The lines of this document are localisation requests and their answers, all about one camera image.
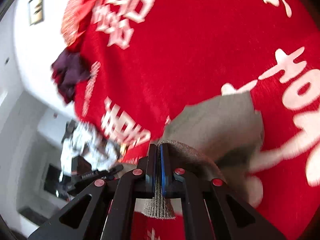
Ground red blanket with white characters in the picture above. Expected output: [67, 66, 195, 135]
[75, 0, 319, 239]

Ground grey knitted small garment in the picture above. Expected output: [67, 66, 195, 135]
[141, 91, 265, 220]

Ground red patterned pillow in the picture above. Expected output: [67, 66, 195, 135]
[61, 0, 97, 52]

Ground white floral patterned cloth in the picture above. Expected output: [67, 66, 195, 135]
[60, 122, 120, 176]

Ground framed wall picture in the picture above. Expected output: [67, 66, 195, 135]
[28, 0, 44, 25]

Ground dark purple clothes pile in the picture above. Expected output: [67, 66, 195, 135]
[51, 48, 91, 104]

